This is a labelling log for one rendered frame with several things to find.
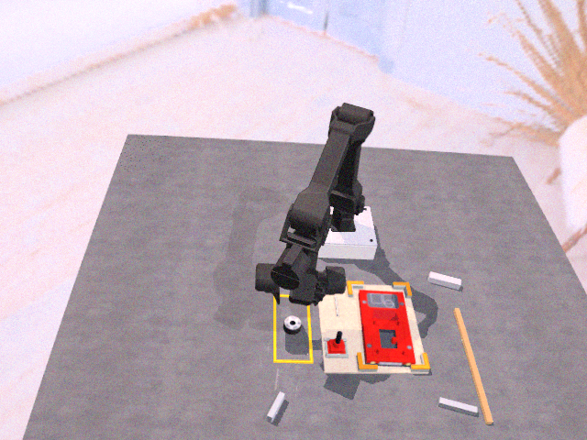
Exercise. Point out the orange long thin rod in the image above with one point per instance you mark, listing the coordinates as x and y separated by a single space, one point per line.
474 371

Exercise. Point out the black wheel with white rim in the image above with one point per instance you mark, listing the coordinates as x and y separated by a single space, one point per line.
292 325

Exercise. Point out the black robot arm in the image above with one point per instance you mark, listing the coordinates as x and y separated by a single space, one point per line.
334 184

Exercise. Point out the grey rectangular bar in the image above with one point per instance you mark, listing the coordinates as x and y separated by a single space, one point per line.
457 406

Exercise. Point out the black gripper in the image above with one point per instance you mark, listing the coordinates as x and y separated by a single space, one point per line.
332 278

